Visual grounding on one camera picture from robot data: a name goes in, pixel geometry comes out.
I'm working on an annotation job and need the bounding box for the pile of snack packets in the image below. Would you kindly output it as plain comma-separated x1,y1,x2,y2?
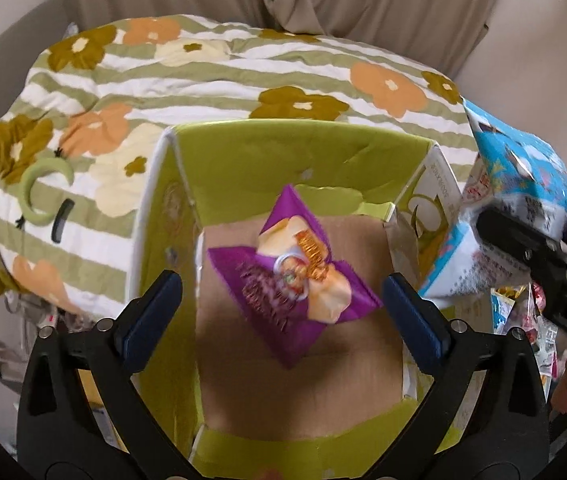
491,282,564,401

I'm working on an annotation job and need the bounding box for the purple snack packet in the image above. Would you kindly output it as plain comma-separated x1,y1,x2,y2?
206,185,384,370

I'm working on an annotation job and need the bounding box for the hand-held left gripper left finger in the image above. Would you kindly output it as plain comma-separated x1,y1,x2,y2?
16,270,199,480

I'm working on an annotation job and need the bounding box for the beige curtain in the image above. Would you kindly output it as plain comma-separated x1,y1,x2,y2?
46,0,514,73

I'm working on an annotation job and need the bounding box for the black hair clip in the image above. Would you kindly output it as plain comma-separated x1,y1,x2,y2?
50,199,76,243

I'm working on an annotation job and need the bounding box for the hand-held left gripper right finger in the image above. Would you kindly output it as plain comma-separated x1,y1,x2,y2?
363,272,551,480

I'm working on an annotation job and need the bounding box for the clear plastic wrapping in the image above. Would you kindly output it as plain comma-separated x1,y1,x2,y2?
0,295,64,391

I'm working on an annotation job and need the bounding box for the blue white snack packet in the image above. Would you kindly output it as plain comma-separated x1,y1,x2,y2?
418,100,567,298

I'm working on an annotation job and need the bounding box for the green cardboard box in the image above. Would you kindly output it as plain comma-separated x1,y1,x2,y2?
130,120,494,480

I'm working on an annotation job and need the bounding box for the floral striped blanket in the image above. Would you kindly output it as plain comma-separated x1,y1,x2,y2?
0,14,484,321

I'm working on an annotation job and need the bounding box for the green crescent hair clip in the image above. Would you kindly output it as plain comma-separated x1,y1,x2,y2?
20,157,74,226

